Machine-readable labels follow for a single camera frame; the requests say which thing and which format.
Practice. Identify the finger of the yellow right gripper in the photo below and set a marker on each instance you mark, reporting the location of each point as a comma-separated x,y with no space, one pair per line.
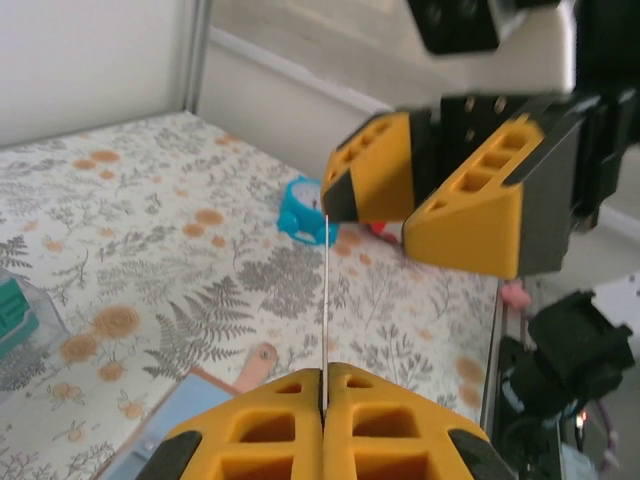
490,225
380,170

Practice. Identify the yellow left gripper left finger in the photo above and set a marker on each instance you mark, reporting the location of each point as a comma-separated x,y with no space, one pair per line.
260,430

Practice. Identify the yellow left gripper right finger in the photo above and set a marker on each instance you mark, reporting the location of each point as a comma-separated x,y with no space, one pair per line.
390,430

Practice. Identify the thin metal rod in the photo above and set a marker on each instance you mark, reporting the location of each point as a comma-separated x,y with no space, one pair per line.
325,300

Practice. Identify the clear acrylic card box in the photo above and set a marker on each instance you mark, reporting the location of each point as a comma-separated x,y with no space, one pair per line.
50,320

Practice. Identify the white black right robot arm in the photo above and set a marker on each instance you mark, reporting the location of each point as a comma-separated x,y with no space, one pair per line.
575,350

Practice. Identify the teal VIP card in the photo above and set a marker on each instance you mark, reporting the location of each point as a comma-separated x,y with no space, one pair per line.
15,315

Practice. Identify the red plastic toy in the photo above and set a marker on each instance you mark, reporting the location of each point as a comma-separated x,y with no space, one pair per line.
380,229

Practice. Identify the small pink toy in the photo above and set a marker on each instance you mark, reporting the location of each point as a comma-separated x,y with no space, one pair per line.
515,295

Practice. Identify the blue alarm clock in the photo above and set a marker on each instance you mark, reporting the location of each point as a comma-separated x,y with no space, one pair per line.
300,200

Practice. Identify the floral table mat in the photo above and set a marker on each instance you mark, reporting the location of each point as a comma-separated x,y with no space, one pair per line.
150,200

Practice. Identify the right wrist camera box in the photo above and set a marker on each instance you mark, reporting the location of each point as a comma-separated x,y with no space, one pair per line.
525,50

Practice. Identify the aluminium frame post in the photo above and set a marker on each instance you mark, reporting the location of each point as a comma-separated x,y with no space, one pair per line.
197,50

